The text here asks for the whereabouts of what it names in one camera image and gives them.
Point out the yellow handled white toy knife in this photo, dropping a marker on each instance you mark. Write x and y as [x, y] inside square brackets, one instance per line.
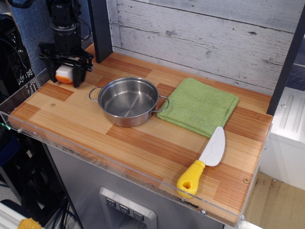
[188, 183]

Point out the dark grey right post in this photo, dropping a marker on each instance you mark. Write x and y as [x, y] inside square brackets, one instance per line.
[288, 64]

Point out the dark grey left post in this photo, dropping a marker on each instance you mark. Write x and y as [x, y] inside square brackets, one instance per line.
[100, 29]

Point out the black plastic crate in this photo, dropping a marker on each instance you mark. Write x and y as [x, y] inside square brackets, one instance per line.
[15, 66]

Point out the silver button control panel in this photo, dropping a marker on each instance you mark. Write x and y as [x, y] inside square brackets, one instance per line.
[123, 213]

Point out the white orange mushroom stem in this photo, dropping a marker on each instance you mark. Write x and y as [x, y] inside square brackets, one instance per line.
[64, 74]

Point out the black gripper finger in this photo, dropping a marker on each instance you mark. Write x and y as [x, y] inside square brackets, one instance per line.
[51, 67]
[79, 73]

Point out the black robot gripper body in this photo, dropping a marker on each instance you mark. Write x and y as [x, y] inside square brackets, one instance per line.
[66, 48]

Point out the green folded cloth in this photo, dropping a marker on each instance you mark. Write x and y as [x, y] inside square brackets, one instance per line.
[198, 107]

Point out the stainless steel cabinet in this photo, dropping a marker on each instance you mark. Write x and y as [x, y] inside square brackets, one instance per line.
[84, 177]

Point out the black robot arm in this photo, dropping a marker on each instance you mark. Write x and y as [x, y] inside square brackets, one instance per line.
[51, 33]

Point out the white ribbed appliance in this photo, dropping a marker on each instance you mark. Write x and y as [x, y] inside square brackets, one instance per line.
[283, 155]

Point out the dark grey post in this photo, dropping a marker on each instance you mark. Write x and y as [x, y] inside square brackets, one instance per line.
[288, 64]
[100, 29]

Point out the small stainless steel pot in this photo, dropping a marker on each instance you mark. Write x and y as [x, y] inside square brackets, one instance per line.
[129, 101]

